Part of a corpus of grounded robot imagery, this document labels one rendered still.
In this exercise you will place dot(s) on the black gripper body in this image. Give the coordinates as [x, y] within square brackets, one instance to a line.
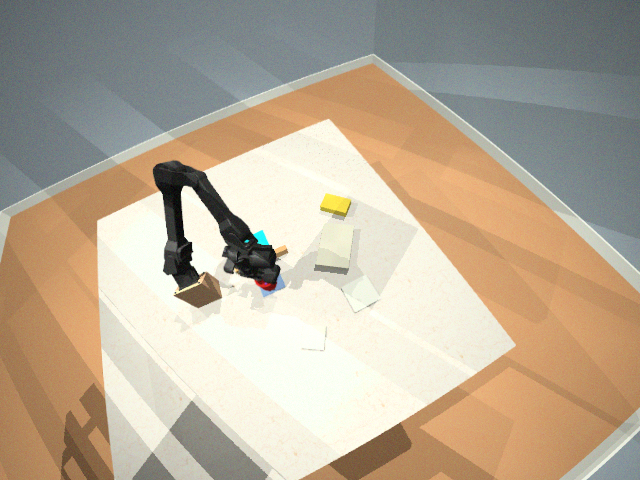
[269, 275]

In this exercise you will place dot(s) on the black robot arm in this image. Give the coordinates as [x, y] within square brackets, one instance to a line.
[170, 177]

